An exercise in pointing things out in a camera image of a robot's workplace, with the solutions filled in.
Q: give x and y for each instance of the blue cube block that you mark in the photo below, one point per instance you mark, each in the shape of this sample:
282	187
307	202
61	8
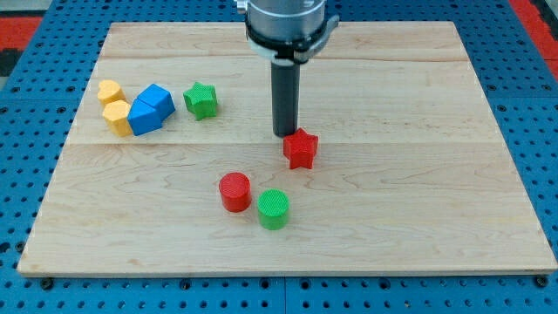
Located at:
159	99

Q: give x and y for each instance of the blue pentagon block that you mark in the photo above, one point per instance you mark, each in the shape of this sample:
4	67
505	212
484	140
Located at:
142	118

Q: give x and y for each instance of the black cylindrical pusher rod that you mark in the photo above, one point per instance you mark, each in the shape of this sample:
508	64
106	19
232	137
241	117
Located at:
285	82

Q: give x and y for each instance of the wooden board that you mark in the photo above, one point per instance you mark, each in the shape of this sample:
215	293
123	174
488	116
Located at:
412	176

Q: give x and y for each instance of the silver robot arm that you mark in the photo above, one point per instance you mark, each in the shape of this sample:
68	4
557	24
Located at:
288	33

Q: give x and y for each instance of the red star block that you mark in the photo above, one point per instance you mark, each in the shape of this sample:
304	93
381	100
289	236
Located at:
300	148

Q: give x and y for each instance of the red cylinder block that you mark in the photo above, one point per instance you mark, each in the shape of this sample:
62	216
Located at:
235	191

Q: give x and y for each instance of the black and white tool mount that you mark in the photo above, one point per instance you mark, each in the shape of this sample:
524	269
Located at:
291	52

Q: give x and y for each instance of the yellow hexagon block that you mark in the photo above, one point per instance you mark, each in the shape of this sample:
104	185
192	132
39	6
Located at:
115	115

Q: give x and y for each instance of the green cylinder block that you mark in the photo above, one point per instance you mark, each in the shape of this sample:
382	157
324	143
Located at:
273	209

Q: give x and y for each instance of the green star block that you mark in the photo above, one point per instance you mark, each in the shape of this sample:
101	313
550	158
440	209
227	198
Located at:
201	101

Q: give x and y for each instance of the yellow heart block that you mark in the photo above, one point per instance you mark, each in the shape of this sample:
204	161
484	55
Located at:
109	91

